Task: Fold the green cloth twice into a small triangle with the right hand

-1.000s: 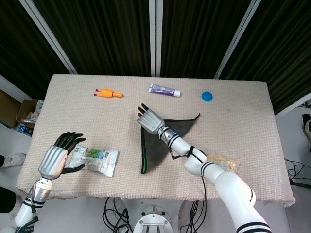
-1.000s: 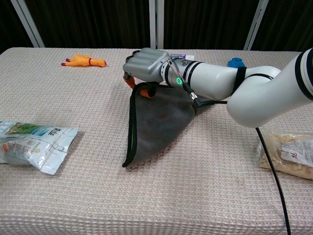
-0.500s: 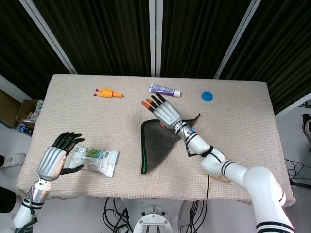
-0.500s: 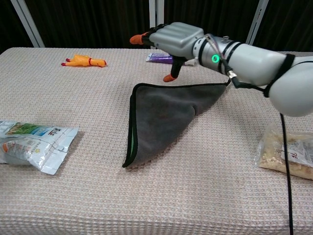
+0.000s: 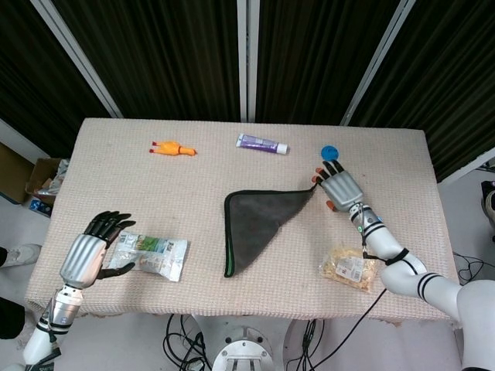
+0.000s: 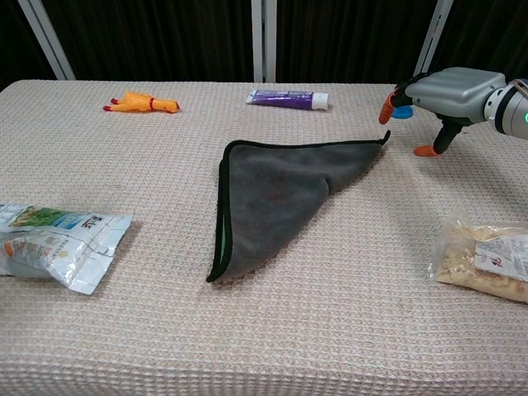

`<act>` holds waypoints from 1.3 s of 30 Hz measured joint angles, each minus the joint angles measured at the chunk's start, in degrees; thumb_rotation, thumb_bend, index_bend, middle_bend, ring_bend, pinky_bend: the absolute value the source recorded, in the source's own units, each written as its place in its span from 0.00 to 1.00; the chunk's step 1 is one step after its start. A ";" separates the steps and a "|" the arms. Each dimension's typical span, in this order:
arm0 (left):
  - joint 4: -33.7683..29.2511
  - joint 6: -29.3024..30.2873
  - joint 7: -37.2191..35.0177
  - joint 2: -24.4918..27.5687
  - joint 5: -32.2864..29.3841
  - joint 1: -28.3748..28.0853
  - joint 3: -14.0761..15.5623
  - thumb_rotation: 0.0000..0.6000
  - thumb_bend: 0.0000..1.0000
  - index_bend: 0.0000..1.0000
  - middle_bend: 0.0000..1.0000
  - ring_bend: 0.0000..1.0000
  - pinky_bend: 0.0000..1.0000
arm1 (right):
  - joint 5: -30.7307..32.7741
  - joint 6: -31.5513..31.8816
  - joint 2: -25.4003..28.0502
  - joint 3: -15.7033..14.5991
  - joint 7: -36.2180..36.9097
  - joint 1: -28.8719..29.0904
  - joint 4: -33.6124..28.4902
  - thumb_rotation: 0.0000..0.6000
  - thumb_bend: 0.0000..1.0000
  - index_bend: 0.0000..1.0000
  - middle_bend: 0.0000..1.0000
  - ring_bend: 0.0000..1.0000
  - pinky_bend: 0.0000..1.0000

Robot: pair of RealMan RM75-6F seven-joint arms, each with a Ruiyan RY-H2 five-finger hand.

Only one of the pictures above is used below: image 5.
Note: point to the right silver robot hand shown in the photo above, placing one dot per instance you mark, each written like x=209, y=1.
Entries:
x=342, y=191

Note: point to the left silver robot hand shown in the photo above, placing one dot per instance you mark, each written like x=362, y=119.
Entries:
x=83, y=259

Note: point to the dark grey cloth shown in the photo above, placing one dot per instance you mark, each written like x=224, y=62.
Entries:
x=259, y=224

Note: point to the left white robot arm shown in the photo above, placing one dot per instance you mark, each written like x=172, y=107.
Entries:
x=58, y=309

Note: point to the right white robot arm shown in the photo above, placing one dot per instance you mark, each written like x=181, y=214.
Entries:
x=406, y=278

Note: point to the blue round lid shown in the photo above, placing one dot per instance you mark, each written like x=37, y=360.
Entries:
x=329, y=152

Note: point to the white sneaker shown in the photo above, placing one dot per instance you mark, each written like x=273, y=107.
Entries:
x=23, y=255

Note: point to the small blue box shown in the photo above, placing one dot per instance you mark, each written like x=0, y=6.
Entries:
x=40, y=205

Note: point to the white printed snack bag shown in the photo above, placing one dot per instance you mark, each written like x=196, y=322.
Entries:
x=154, y=255

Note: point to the clear bag of beige food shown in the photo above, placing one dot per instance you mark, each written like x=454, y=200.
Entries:
x=348, y=268

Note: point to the black trouser leg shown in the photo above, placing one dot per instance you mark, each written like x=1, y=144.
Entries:
x=9, y=317

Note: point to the open cardboard box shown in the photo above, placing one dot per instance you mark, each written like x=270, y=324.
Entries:
x=38, y=174

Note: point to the purple toothpaste tube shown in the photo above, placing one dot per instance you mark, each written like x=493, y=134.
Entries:
x=259, y=143

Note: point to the brown cardboard box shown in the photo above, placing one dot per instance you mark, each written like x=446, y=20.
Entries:
x=13, y=170

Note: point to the beige waffle tablecloth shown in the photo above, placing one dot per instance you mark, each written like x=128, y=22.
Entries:
x=216, y=174

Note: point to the black pleated curtain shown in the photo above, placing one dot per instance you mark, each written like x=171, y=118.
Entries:
x=456, y=77
x=162, y=58
x=27, y=77
x=317, y=58

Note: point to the orange rubber chicken toy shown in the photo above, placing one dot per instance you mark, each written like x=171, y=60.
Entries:
x=170, y=148

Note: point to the black and beige shoe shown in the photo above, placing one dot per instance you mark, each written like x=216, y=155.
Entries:
x=490, y=201

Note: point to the white metal floor rail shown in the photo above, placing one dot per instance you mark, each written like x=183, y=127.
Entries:
x=468, y=164
x=19, y=137

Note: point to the white frame post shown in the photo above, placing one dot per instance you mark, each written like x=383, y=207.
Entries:
x=379, y=58
x=77, y=58
x=247, y=58

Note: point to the robot pedestal with metal plate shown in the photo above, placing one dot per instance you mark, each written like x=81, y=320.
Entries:
x=241, y=353

